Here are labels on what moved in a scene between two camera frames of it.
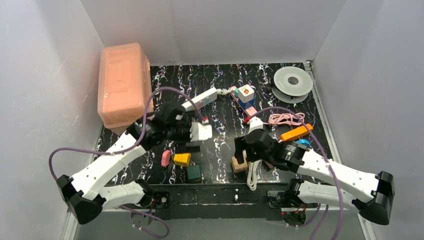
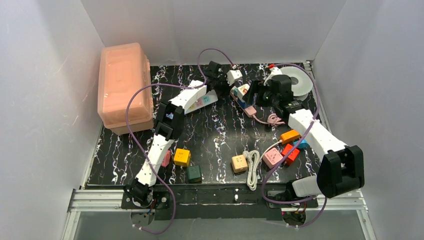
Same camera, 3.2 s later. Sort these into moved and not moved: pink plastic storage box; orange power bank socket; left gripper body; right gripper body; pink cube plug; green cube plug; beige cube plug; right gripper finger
Moved: right gripper finger; right gripper body; left gripper body
Not moved: green cube plug; orange power bank socket; beige cube plug; pink plastic storage box; pink cube plug
